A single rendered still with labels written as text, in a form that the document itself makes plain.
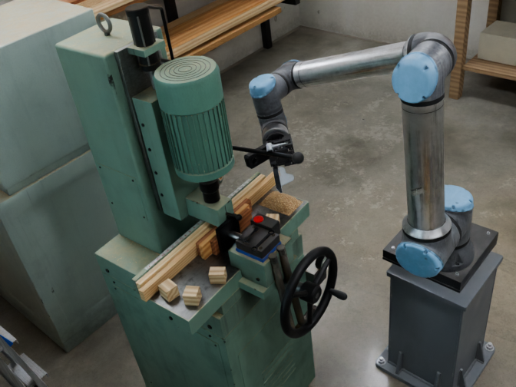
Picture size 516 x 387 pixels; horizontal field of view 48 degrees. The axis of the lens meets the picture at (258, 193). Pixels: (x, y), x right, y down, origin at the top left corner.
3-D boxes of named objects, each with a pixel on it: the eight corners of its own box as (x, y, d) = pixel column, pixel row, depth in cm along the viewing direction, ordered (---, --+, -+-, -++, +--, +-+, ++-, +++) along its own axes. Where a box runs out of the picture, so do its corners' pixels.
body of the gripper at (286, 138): (292, 143, 176) (289, 127, 186) (264, 150, 177) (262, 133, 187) (297, 165, 180) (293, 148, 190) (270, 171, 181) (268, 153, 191)
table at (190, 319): (217, 351, 156) (213, 337, 152) (140, 306, 172) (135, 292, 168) (334, 223, 192) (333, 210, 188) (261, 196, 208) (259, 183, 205)
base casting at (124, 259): (223, 340, 175) (218, 320, 169) (100, 272, 206) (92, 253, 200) (304, 252, 201) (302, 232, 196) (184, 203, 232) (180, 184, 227)
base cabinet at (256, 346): (252, 463, 217) (223, 342, 174) (146, 390, 248) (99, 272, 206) (316, 376, 244) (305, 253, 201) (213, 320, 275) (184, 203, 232)
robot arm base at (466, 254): (429, 229, 219) (431, 210, 213) (481, 244, 209) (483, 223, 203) (410, 262, 207) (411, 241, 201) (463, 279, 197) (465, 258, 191)
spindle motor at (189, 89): (208, 190, 160) (186, 89, 142) (163, 173, 170) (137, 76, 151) (246, 159, 171) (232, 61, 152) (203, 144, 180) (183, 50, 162)
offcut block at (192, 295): (184, 305, 162) (182, 295, 160) (188, 295, 165) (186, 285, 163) (198, 305, 161) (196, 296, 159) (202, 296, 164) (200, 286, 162)
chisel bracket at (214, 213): (221, 232, 178) (217, 210, 173) (188, 218, 185) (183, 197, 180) (236, 219, 182) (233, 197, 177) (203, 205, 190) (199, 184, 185)
